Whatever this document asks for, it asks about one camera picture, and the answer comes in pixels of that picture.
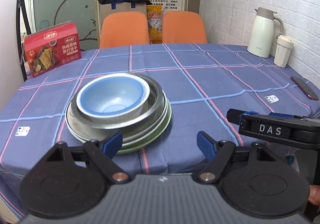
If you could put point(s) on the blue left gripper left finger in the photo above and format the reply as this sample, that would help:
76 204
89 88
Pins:
111 144

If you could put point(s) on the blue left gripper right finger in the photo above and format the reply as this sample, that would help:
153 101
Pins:
207 145

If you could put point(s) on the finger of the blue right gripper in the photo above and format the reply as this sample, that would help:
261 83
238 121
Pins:
281 115
246 113

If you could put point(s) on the large white rimmed plate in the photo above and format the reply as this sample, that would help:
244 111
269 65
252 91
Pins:
80 129

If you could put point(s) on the green plate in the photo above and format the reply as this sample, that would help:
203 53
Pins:
149 138

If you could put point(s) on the white ribbed bowl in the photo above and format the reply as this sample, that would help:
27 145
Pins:
117 111

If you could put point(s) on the blue translucent plastic bowl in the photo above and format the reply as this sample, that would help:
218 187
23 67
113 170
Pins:
112 97

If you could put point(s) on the stainless steel bowl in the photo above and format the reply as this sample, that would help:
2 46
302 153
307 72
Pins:
118 100

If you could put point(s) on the person's right hand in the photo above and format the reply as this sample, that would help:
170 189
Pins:
314 196

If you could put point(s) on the white tablecloth label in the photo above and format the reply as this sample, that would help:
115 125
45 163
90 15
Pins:
272 98
22 131

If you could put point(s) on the smartphone in red case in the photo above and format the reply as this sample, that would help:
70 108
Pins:
305 88

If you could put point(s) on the blue plaid tablecloth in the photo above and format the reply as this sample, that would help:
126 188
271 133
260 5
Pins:
201 82

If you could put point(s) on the cream travel cup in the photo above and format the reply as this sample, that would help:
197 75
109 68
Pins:
283 51

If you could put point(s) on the cream thermos jug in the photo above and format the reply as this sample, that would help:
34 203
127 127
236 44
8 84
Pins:
262 33

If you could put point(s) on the right orange chair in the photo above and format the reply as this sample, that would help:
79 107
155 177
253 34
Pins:
183 27

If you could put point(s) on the orange chair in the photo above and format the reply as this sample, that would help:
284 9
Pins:
124 29
183 27

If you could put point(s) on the red cracker box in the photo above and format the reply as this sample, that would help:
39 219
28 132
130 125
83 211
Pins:
52 47

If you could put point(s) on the left orange chair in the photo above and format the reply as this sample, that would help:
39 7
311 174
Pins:
124 29

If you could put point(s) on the yellow snack bag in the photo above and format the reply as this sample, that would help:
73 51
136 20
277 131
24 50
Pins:
154 14

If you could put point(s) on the brown paper bag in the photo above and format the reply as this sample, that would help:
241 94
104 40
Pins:
111 8

